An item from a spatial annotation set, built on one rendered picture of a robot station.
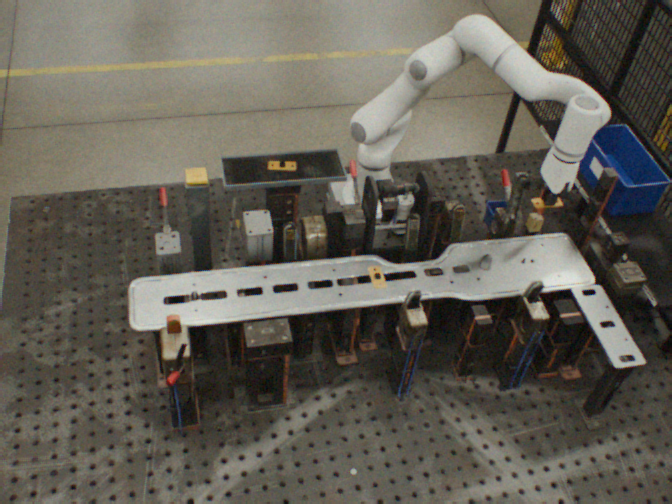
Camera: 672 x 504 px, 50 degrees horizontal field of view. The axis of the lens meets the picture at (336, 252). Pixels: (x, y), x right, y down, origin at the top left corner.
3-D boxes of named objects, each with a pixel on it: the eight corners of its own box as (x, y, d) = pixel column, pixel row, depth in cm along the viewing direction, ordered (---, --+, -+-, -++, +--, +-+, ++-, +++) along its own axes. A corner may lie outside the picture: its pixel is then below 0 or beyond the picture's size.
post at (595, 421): (588, 430, 218) (623, 377, 197) (572, 399, 225) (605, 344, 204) (607, 427, 219) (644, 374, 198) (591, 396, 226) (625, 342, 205)
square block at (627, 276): (583, 354, 237) (624, 282, 211) (573, 334, 243) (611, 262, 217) (605, 351, 239) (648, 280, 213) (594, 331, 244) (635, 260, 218)
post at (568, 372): (563, 380, 230) (594, 325, 209) (549, 352, 237) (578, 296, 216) (581, 377, 231) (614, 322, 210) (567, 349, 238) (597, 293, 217)
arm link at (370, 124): (392, 135, 248) (359, 156, 240) (371, 107, 248) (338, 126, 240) (474, 58, 204) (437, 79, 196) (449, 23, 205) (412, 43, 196)
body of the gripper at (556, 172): (547, 139, 193) (535, 171, 201) (563, 164, 186) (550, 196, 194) (572, 137, 194) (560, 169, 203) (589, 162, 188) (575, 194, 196)
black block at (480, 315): (454, 387, 225) (475, 331, 203) (444, 359, 232) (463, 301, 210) (478, 384, 226) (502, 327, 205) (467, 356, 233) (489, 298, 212)
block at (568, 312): (534, 381, 228) (561, 327, 208) (520, 352, 236) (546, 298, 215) (561, 377, 230) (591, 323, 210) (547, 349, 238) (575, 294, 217)
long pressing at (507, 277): (129, 342, 191) (128, 338, 190) (128, 278, 206) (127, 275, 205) (599, 287, 219) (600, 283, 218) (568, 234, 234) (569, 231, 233)
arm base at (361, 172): (335, 183, 271) (339, 146, 257) (382, 175, 276) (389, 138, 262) (351, 219, 259) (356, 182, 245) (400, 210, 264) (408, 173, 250)
